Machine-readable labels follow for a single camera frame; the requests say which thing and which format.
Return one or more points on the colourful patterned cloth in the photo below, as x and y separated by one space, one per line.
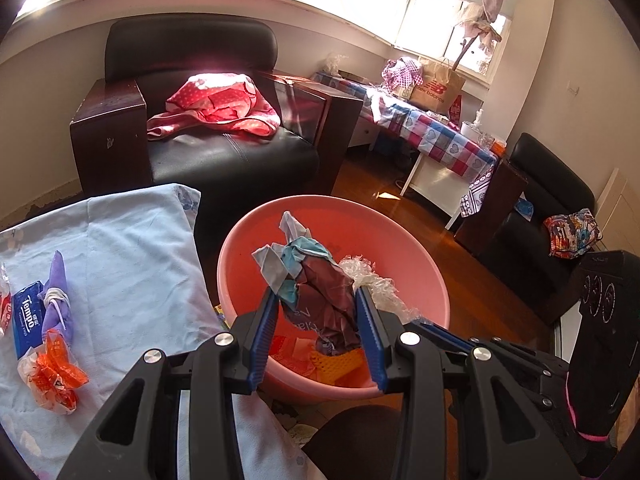
572 235

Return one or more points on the black leather armchair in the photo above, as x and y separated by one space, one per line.
148 58

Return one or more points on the light blue floral cloth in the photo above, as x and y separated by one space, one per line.
135 284

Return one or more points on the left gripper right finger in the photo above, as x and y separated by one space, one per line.
502 434

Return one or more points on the pink plastic basin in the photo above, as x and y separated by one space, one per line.
346 228

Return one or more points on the yellow sponge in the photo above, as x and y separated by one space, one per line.
331 369

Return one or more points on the brown paper shopping bag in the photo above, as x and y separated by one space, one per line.
440 87

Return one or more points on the dark red wrapper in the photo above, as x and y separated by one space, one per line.
314 291

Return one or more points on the blue Tempo tissue pack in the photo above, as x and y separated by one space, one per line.
27 318

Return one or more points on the clear plastic bag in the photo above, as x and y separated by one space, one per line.
383 291

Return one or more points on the purple glove with string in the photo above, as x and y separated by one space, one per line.
56 302

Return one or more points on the pink checkered cloth bundle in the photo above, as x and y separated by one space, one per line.
402 75

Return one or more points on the red dotted garment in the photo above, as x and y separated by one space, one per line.
226 102

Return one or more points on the red white plastic bag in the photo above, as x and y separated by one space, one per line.
50 371

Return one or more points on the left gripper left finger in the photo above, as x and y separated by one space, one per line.
135 433

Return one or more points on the hanging pink clothes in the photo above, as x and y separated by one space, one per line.
476 21

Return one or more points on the checkered tablecloth table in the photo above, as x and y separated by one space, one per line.
447 163

